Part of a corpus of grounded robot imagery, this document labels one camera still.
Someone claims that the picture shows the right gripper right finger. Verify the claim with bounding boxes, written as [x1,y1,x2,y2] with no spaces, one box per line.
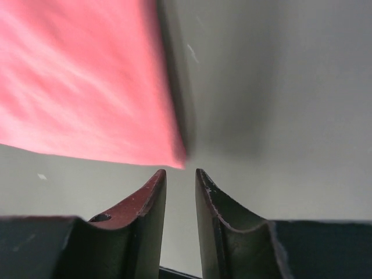
[195,169,371,278]

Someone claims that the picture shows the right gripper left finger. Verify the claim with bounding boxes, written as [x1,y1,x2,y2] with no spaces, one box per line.
[1,169,166,278]

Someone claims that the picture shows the salmon pink t shirt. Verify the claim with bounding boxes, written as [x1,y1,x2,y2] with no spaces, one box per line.
[1,1,187,169]

